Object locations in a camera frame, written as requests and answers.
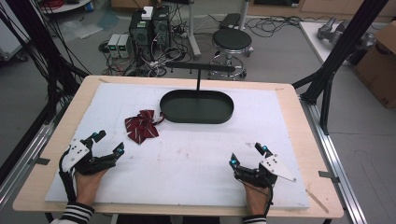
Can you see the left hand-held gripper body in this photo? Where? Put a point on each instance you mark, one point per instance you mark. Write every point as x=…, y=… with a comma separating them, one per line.
x=81, y=158

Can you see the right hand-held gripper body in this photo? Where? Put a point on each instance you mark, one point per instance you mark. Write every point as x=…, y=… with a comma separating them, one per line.
x=264, y=172

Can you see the dark red striped bow tie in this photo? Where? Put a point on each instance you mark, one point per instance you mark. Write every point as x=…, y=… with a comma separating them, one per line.
x=141, y=126

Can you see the black stand with oval tray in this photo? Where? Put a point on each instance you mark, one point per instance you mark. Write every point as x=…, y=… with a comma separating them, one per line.
x=196, y=107

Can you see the person's right hand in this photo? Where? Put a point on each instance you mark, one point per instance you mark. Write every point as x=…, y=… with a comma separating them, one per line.
x=256, y=197

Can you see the person's left hand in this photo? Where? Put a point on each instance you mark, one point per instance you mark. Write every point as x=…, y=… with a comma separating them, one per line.
x=88, y=186

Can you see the light wooden table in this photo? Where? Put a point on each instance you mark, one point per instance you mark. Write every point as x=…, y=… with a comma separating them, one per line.
x=298, y=133

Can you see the white foam mat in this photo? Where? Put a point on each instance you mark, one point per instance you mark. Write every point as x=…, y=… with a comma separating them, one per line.
x=193, y=168

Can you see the person's right striped sleeve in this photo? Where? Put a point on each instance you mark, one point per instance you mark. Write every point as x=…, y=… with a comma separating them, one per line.
x=254, y=219

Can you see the person's striped sleeve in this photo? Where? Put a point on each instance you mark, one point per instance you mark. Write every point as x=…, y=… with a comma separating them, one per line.
x=76, y=213
x=254, y=219

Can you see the person's left striped sleeve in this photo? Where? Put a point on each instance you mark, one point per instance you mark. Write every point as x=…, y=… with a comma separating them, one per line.
x=76, y=213

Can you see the thin wooden stick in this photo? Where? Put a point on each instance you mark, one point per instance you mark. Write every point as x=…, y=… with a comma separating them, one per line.
x=317, y=201

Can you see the white power supply unit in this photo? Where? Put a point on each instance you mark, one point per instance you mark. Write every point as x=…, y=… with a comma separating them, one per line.
x=125, y=46
x=113, y=45

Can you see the clear plastic sheet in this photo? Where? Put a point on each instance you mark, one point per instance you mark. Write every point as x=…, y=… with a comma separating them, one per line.
x=87, y=26

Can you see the black computer tower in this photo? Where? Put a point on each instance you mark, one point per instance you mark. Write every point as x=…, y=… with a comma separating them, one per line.
x=162, y=28
x=140, y=32

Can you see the black round stool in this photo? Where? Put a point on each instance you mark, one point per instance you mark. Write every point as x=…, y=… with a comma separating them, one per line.
x=232, y=39

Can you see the white board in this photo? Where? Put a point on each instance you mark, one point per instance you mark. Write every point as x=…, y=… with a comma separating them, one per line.
x=311, y=39

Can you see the flat black device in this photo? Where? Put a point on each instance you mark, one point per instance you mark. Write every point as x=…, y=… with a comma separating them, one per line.
x=230, y=20

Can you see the small white box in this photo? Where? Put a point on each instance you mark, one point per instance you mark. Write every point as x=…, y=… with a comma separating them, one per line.
x=147, y=12

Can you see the grey desk leg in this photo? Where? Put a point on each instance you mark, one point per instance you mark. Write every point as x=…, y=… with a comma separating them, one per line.
x=193, y=31
x=244, y=14

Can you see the brown cardboard box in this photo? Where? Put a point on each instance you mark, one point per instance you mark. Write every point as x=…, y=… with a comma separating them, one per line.
x=378, y=65

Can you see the dark metal bracket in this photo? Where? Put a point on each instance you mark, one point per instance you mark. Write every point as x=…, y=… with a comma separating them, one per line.
x=42, y=161
x=328, y=176

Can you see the aluminium rail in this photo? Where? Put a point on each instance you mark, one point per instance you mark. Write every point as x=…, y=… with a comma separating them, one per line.
x=21, y=168
x=336, y=168

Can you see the black metal frame post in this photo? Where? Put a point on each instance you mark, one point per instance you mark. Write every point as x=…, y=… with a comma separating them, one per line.
x=339, y=53

